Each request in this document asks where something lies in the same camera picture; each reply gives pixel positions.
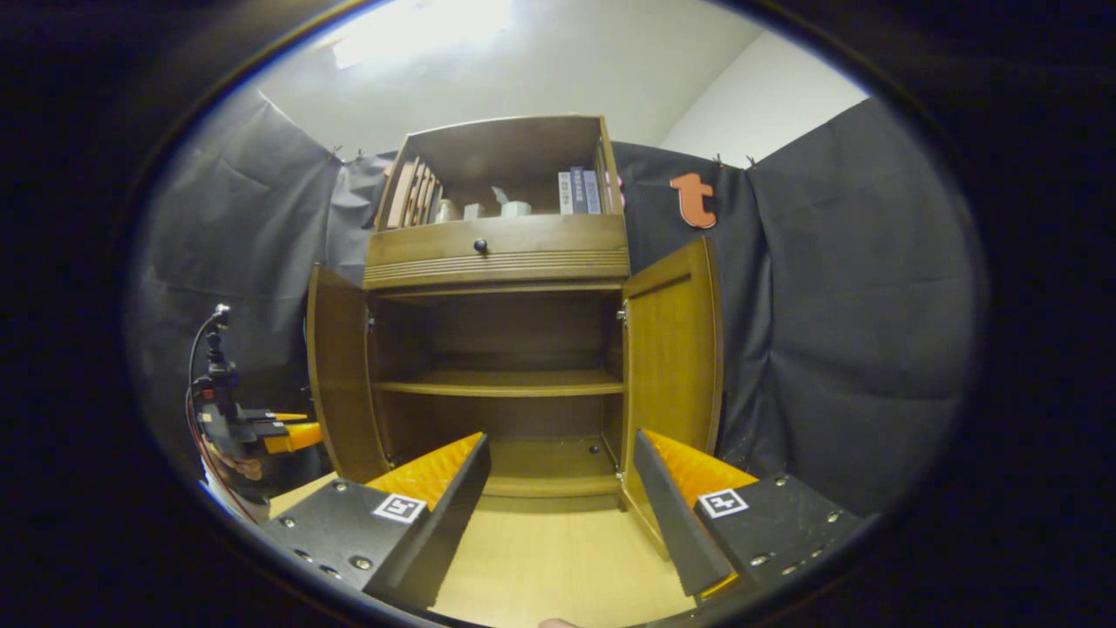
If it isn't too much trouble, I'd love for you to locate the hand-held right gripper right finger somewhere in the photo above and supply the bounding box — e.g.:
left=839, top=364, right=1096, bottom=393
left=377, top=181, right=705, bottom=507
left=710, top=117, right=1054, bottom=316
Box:
left=632, top=427, right=865, bottom=602

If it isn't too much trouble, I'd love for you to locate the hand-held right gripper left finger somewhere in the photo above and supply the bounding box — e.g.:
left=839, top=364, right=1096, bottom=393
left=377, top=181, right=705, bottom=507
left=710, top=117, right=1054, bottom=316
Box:
left=262, top=431, right=493, bottom=611

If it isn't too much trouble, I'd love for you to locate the wooden shoe cabinet door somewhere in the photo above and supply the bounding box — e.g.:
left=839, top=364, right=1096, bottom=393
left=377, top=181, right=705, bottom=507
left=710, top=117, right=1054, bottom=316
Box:
left=305, top=264, right=394, bottom=486
left=619, top=237, right=725, bottom=560

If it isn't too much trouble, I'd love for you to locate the wooden double-door shoe cabinet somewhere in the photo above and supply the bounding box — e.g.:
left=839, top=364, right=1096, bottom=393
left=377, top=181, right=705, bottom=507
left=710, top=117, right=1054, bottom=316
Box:
left=362, top=115, right=633, bottom=512

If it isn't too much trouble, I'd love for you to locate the black backdrop cloth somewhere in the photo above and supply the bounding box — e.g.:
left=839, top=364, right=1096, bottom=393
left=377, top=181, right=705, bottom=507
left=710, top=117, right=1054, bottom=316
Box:
left=126, top=87, right=988, bottom=517

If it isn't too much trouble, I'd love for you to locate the wooden drawer with black knob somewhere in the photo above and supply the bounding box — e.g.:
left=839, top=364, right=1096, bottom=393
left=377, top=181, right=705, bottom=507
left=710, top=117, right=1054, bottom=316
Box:
left=364, top=215, right=631, bottom=290

